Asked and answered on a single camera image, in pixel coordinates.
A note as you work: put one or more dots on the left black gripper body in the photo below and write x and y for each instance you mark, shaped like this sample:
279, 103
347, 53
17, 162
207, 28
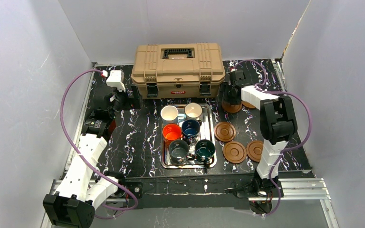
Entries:
127, 101

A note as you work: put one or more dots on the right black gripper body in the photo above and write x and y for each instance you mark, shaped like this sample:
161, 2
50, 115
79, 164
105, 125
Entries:
232, 94

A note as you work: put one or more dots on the brown wooden coaster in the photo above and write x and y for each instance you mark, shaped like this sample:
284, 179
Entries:
254, 150
224, 132
229, 108
248, 105
234, 152

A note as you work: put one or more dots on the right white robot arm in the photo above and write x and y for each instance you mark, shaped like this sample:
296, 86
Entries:
277, 118

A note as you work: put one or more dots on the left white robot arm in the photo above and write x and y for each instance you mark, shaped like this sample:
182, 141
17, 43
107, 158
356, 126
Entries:
84, 188

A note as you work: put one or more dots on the white cup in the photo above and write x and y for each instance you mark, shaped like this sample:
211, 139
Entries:
169, 115

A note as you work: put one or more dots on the cream cup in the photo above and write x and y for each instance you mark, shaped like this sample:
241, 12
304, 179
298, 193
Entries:
193, 111

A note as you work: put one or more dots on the orange cup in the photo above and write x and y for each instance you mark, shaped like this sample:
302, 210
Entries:
170, 133

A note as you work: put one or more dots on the navy blue cup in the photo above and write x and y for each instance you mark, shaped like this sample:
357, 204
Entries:
190, 131

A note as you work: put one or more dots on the teal cup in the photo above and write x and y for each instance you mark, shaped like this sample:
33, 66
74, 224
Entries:
204, 151

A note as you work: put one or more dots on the dark grey cup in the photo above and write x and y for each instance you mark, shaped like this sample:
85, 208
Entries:
179, 151

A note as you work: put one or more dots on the tan plastic toolbox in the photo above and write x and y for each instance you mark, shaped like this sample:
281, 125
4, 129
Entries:
192, 70

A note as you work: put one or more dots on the stainless steel tray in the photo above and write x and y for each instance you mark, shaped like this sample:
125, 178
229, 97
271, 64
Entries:
205, 133

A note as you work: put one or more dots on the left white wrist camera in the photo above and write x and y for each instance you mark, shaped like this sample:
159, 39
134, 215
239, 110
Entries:
116, 80

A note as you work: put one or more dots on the aluminium frame rail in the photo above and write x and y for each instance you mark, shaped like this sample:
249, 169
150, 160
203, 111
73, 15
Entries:
222, 191

